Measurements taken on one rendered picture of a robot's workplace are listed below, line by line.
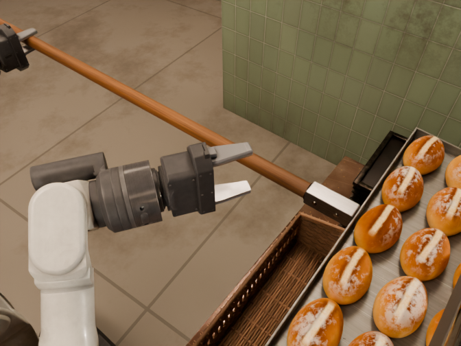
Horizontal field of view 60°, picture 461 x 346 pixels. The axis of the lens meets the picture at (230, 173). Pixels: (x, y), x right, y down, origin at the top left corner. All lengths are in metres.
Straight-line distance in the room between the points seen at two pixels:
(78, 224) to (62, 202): 0.03
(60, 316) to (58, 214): 0.12
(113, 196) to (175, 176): 0.08
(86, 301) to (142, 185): 0.16
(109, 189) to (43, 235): 0.09
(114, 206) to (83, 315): 0.14
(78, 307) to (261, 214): 1.69
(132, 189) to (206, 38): 3.09
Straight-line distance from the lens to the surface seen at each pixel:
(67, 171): 0.57
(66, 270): 0.52
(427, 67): 1.94
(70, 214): 0.52
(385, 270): 0.68
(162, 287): 1.96
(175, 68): 3.21
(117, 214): 0.53
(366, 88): 2.09
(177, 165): 0.54
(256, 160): 0.74
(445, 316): 0.41
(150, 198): 0.52
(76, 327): 0.56
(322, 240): 1.31
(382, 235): 0.66
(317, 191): 0.70
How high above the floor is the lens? 1.75
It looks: 48 degrees down
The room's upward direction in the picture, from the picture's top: straight up
